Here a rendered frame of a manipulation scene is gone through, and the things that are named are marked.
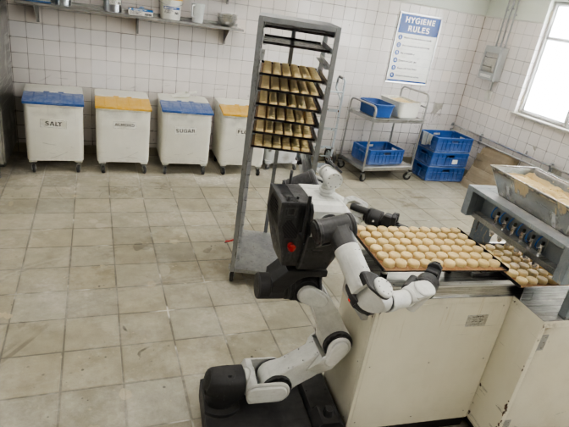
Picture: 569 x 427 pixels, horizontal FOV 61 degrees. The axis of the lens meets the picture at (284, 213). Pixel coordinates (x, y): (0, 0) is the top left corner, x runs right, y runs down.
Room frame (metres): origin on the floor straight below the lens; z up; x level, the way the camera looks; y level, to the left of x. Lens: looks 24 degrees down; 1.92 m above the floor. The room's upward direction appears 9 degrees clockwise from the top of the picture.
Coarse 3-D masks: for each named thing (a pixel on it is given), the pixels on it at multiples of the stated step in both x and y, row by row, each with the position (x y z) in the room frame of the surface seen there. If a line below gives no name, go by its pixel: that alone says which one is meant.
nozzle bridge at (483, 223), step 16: (480, 192) 2.36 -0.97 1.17; (496, 192) 2.38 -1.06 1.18; (464, 208) 2.43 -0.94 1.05; (480, 208) 2.44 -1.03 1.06; (496, 208) 2.34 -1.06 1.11; (512, 208) 2.17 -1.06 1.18; (480, 224) 2.46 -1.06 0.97; (512, 224) 2.21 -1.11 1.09; (528, 224) 2.02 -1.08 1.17; (544, 224) 2.03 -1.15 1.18; (480, 240) 2.47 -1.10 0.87; (512, 240) 2.12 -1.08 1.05; (528, 240) 2.09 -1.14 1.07; (544, 240) 2.02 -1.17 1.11; (560, 240) 1.87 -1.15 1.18; (528, 256) 2.00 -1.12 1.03; (544, 256) 1.99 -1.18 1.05; (560, 256) 1.92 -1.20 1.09; (560, 272) 1.80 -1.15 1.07
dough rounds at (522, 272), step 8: (488, 248) 2.27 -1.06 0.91; (496, 248) 2.29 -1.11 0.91; (504, 248) 2.29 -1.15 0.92; (512, 248) 2.31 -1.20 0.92; (496, 256) 2.21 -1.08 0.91; (504, 256) 2.19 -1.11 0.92; (512, 256) 2.21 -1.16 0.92; (520, 256) 2.23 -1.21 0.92; (512, 264) 2.11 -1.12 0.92; (520, 264) 2.12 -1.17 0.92; (528, 264) 2.14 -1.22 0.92; (512, 272) 2.03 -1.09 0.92; (520, 272) 2.04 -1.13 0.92; (528, 272) 2.06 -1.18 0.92; (536, 272) 2.07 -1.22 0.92; (544, 272) 2.08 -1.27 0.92; (520, 280) 1.96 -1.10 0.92; (528, 280) 1.98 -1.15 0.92; (536, 280) 1.98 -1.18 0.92; (544, 280) 1.99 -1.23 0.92; (552, 280) 2.01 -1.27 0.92
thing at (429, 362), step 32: (352, 320) 1.90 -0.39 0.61; (384, 320) 1.75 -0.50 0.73; (416, 320) 1.80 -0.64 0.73; (448, 320) 1.86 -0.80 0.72; (480, 320) 1.91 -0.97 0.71; (352, 352) 1.83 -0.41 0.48; (384, 352) 1.77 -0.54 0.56; (416, 352) 1.82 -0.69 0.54; (448, 352) 1.87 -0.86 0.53; (480, 352) 1.93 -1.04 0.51; (352, 384) 1.77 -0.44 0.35; (384, 384) 1.78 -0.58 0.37; (416, 384) 1.84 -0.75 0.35; (448, 384) 1.90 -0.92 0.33; (352, 416) 1.74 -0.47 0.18; (384, 416) 1.80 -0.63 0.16; (416, 416) 1.86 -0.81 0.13; (448, 416) 1.92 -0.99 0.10
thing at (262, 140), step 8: (256, 136) 3.18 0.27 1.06; (264, 136) 3.20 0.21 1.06; (272, 136) 3.30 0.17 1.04; (280, 136) 3.34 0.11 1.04; (256, 144) 3.01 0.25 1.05; (264, 144) 3.02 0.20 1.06; (272, 144) 3.11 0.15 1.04; (280, 144) 3.09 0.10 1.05; (288, 144) 3.10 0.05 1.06; (296, 144) 3.14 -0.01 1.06; (304, 144) 3.16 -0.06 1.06
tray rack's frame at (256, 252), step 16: (272, 16) 3.07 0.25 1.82; (288, 16) 3.55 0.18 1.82; (320, 64) 3.61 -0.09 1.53; (272, 176) 3.61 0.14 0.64; (256, 240) 3.45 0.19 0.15; (240, 256) 3.15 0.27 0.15; (256, 256) 3.19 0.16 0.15; (272, 256) 3.23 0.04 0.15; (240, 272) 2.97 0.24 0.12; (256, 272) 2.98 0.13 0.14
